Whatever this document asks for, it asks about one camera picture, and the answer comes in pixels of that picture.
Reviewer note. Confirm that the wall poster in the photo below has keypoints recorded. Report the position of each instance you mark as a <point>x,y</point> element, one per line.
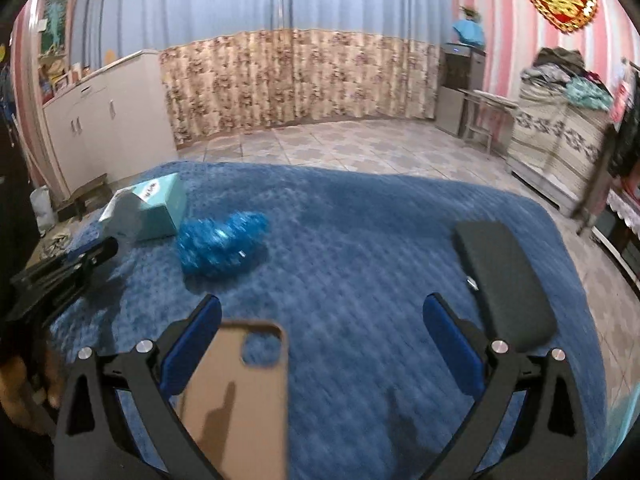
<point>55,20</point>

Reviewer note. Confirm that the white plastic bag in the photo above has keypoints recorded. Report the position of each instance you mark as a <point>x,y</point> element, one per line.
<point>42,210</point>

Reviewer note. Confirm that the blue plastic bag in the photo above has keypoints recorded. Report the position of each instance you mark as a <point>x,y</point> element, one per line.
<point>215,245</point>

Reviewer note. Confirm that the black flat case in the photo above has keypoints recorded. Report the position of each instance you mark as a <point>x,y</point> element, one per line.
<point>505,280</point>

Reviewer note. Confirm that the blue cloth bundle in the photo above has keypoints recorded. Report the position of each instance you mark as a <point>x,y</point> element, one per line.
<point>470,32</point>

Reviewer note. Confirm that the blue quilted blanket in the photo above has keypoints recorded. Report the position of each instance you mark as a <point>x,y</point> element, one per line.
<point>350,285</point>

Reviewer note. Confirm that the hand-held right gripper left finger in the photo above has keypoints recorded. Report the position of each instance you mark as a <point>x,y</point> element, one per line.
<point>192,345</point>

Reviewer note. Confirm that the white low cabinet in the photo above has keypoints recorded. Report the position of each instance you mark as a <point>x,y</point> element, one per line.
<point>110,125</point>

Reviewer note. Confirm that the blue floral curtain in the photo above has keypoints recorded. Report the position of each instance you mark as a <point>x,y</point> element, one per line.
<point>300,85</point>

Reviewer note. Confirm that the pile of folded clothes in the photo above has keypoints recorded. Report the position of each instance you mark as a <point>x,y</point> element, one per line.
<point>555,60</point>

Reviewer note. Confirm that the grey water dispenser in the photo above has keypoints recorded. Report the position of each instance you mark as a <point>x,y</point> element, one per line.
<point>450,105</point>

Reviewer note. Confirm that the low dark cabinet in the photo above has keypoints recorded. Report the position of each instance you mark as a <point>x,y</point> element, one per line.
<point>620,250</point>

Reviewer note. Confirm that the teal tissue box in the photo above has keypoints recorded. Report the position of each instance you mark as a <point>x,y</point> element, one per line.
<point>160,205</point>

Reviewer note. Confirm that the metal clothes rack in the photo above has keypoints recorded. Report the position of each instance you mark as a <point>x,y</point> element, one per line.
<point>595,175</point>

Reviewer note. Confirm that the person's left hand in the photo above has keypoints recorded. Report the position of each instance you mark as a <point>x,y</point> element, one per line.
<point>20,390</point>

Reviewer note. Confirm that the brown phone case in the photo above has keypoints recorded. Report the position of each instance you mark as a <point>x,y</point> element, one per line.
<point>240,410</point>

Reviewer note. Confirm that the row of hanging clothes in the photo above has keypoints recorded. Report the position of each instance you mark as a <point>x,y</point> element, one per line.
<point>627,135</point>

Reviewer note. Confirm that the small wooden stool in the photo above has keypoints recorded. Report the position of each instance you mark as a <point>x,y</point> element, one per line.
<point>90,190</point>

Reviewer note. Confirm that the white lace cloth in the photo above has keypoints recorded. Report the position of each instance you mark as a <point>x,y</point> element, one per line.
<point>622,210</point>

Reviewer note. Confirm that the small white table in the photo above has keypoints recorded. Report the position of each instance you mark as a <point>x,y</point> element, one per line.
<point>487,95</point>

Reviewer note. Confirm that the cabinet under striped cloth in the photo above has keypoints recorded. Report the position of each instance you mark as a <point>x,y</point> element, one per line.
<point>550,135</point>

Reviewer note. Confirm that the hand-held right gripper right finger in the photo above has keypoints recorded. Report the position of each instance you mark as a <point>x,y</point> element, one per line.
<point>450,340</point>

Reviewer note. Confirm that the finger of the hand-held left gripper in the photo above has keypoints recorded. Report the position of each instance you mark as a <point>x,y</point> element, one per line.
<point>95,252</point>

